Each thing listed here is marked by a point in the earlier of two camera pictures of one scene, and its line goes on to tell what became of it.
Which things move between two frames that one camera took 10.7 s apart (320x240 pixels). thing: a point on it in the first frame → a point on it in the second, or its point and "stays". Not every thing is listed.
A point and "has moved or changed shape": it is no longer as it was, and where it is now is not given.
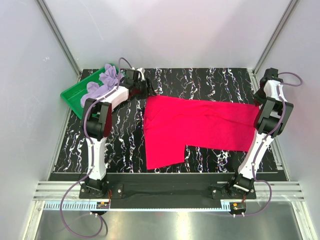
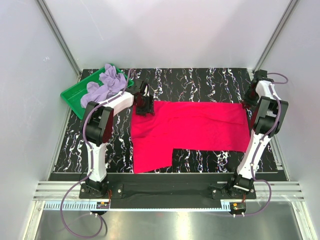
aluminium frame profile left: [59, 38] stays
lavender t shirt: [109, 83] stays
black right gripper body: [259, 96] → [251, 98]
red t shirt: [171, 123] has moved or changed shape
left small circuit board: [102, 205] stays
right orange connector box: [237, 208] stays
